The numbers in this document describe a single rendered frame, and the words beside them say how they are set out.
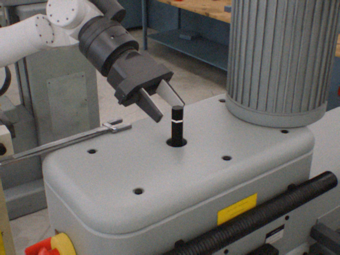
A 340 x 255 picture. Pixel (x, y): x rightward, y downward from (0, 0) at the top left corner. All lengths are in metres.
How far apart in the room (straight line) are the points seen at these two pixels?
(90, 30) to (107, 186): 0.29
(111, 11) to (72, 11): 0.07
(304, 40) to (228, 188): 0.29
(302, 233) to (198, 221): 0.37
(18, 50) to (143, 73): 0.27
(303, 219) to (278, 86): 0.31
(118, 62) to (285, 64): 0.29
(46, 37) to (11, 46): 0.07
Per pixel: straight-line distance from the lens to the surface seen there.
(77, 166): 0.77
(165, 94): 0.84
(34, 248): 0.91
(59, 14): 0.86
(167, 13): 8.10
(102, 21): 0.85
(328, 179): 0.93
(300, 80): 0.87
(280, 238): 0.98
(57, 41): 0.95
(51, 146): 0.82
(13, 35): 0.95
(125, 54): 0.82
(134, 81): 0.79
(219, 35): 7.13
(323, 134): 1.18
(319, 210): 1.07
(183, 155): 0.78
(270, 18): 0.83
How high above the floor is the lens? 2.29
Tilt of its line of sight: 27 degrees down
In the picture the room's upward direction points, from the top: straight up
